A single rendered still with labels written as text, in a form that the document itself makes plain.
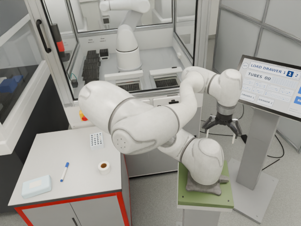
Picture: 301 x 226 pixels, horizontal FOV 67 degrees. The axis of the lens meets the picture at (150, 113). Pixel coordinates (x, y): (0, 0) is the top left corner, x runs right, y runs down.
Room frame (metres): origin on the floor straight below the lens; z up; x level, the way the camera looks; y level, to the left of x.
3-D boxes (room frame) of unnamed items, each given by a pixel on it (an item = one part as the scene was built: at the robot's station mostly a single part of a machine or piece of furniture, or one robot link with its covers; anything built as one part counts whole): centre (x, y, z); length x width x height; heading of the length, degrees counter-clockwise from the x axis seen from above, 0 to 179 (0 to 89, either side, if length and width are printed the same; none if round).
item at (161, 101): (1.38, -0.17, 0.87); 0.29 x 0.02 x 0.11; 94
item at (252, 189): (1.19, -0.79, 0.51); 0.50 x 0.45 x 1.02; 138
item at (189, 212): (0.76, -0.26, 0.38); 0.30 x 0.30 x 0.76; 80
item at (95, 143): (1.14, 0.38, 0.78); 0.12 x 0.08 x 0.04; 11
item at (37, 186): (0.81, 0.68, 0.78); 0.15 x 0.10 x 0.04; 107
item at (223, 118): (0.87, -0.36, 1.13); 0.08 x 0.07 x 0.09; 69
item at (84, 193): (1.03, 0.53, 0.38); 0.62 x 0.58 x 0.76; 94
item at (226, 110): (0.86, -0.36, 1.20); 0.09 x 0.09 x 0.06
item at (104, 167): (0.90, 0.30, 0.78); 0.07 x 0.07 x 0.04
